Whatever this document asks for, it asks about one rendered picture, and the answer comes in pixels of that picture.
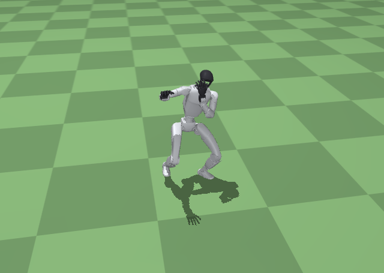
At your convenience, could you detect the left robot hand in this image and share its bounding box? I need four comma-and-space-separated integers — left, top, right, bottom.
196, 79, 208, 102

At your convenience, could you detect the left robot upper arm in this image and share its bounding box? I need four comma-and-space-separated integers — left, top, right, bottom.
205, 91, 218, 118

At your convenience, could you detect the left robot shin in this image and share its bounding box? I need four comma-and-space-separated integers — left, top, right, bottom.
200, 158, 220, 172

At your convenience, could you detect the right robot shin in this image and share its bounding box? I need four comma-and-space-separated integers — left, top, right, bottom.
164, 155, 176, 167

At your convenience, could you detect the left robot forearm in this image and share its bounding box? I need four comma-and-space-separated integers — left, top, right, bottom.
199, 98, 214, 117

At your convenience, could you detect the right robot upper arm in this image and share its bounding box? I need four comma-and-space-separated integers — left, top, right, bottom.
166, 86, 191, 101

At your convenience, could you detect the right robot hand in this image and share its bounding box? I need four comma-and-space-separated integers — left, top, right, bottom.
160, 90, 174, 99

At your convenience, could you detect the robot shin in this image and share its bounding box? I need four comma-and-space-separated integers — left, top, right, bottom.
200, 158, 220, 172
164, 155, 176, 167

